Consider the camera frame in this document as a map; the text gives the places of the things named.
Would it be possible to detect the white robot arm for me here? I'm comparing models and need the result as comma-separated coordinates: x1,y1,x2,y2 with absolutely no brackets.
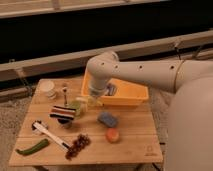
86,52,213,171

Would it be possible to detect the white cup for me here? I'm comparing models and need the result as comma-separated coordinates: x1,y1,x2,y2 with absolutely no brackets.
39,80,56,99

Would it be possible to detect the blue object in bin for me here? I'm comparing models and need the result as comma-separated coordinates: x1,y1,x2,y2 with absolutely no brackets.
106,83,117,96

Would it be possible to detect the blue sponge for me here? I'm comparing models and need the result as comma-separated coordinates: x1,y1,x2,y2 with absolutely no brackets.
97,112,118,128

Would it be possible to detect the yellow plastic bin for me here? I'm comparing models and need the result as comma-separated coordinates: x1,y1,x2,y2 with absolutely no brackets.
81,71,149,106

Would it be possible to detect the small brush upright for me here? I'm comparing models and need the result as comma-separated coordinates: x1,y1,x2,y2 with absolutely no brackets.
62,83,68,107

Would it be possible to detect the striped cloth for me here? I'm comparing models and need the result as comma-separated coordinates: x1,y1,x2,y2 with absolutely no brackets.
49,106,76,120

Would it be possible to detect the dark bowl under cloth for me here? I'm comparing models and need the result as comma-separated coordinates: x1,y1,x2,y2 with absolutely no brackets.
58,119,72,129

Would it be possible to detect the orange fruit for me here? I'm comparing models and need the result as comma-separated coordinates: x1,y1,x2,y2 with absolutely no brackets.
106,128,119,143

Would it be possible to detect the wooden slatted table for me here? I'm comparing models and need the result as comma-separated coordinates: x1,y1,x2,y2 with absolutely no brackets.
8,78,164,167

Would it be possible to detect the bunch of dark grapes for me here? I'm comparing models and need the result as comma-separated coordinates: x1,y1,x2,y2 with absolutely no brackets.
65,134,91,160

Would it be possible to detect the green chili pepper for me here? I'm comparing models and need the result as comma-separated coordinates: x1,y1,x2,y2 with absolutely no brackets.
16,139,49,156

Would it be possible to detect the white handled spatula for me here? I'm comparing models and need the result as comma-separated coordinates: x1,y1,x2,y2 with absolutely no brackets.
32,121,70,150

